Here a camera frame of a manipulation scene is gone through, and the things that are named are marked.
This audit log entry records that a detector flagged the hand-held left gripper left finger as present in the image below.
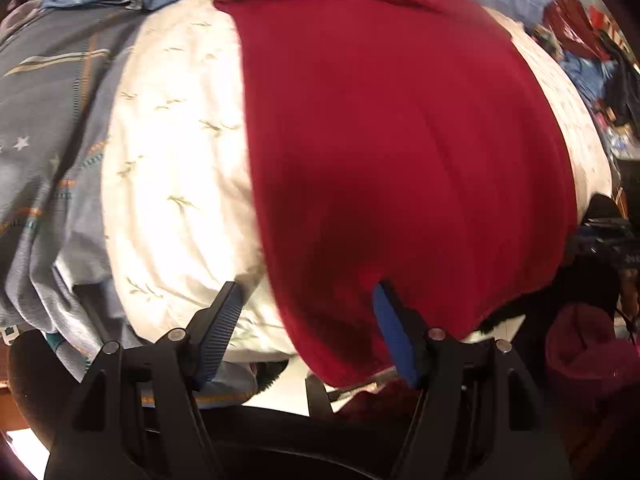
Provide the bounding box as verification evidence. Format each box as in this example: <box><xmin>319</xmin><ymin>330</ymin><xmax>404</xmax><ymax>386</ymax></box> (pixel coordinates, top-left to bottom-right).
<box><xmin>44</xmin><ymin>281</ymin><xmax>246</xmax><ymax>480</ymax></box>

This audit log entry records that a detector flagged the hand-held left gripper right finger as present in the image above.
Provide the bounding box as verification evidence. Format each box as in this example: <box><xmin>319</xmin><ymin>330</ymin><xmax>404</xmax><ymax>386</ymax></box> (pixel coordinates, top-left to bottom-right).
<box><xmin>372</xmin><ymin>280</ymin><xmax>572</xmax><ymax>480</ymax></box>

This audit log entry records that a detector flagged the red fleece garment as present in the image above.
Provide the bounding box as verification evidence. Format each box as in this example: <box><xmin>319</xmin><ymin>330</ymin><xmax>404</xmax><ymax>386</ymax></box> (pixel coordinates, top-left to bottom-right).
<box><xmin>207</xmin><ymin>0</ymin><xmax>578</xmax><ymax>390</ymax></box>

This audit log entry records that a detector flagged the person's maroon clothing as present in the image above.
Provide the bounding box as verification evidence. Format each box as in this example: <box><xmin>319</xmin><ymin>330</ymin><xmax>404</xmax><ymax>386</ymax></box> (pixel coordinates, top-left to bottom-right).
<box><xmin>545</xmin><ymin>305</ymin><xmax>640</xmax><ymax>411</ymax></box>

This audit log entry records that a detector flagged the dark cloth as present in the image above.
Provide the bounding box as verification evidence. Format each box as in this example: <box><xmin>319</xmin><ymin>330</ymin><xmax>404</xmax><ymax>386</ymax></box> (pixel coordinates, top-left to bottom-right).
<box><xmin>597</xmin><ymin>30</ymin><xmax>640</xmax><ymax>128</ymax></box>

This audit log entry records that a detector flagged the cream leaf-print quilt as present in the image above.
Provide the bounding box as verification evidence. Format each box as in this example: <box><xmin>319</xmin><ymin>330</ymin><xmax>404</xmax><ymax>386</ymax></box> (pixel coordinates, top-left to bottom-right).
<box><xmin>100</xmin><ymin>0</ymin><xmax>613</xmax><ymax>363</ymax></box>

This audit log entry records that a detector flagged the grey star-print bedsheet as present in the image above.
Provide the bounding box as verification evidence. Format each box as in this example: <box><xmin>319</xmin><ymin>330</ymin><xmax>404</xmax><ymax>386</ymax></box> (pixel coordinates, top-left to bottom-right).
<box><xmin>0</xmin><ymin>5</ymin><xmax>261</xmax><ymax>406</ymax></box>

